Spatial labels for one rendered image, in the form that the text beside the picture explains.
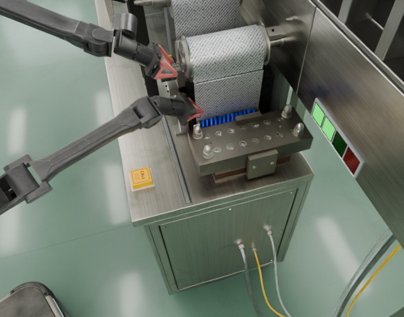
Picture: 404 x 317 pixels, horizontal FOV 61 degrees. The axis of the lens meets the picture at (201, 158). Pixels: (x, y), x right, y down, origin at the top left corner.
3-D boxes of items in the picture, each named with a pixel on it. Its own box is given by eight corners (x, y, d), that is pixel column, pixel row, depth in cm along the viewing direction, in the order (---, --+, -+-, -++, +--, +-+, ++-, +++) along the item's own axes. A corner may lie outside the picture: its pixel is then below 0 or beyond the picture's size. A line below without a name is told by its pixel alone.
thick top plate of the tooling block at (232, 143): (188, 142, 125) (187, 131, 120) (290, 118, 130) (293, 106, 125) (200, 177, 115) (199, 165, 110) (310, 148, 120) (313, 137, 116)
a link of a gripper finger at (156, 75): (173, 87, 110) (147, 77, 105) (168, 73, 115) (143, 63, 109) (184, 71, 107) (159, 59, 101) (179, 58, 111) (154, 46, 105)
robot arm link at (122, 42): (109, 55, 100) (117, 46, 96) (111, 34, 102) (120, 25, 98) (130, 64, 104) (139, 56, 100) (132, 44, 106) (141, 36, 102)
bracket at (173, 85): (171, 127, 140) (161, 64, 116) (187, 124, 141) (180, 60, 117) (174, 136, 137) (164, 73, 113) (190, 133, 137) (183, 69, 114)
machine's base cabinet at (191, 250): (115, 45, 338) (89, -51, 271) (179, 33, 347) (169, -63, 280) (169, 301, 184) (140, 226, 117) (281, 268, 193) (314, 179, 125)
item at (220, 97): (196, 123, 125) (193, 84, 110) (257, 109, 128) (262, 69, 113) (196, 124, 124) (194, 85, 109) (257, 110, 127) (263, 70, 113)
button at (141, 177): (131, 174, 126) (129, 170, 124) (149, 170, 127) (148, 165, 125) (133, 189, 121) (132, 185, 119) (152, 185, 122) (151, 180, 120)
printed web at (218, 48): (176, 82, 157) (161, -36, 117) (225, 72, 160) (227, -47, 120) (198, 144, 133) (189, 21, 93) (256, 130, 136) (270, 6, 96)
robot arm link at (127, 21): (92, 55, 102) (91, 38, 94) (97, 22, 106) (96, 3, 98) (132, 62, 105) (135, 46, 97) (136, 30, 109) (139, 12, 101)
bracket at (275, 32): (262, 32, 113) (263, 26, 111) (279, 29, 114) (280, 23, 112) (268, 40, 110) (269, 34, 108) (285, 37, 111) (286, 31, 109)
